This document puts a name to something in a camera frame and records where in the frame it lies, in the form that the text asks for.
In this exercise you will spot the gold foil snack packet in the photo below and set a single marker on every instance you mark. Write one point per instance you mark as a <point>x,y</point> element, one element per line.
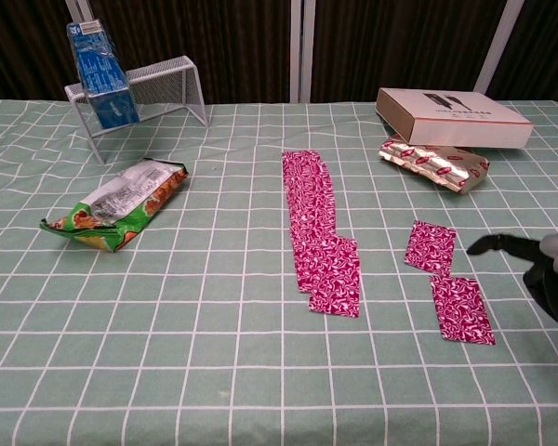
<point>437,167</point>

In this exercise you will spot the dark ribbed screen panel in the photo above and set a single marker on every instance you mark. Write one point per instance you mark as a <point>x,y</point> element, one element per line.
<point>548,46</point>
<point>18,46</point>
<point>390,42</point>
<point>214,42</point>

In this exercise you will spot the green checked tablecloth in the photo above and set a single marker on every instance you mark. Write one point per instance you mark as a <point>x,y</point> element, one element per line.
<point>223,362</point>

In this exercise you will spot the blue snack package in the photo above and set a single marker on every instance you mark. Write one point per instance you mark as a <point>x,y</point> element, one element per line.
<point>102,79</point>

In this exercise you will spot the white screen frame post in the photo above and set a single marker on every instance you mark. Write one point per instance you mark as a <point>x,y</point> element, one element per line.
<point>302,51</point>
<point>70,9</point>
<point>500,46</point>

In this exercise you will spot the green snack bag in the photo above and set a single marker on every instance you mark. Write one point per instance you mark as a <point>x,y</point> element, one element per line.
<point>121,195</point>

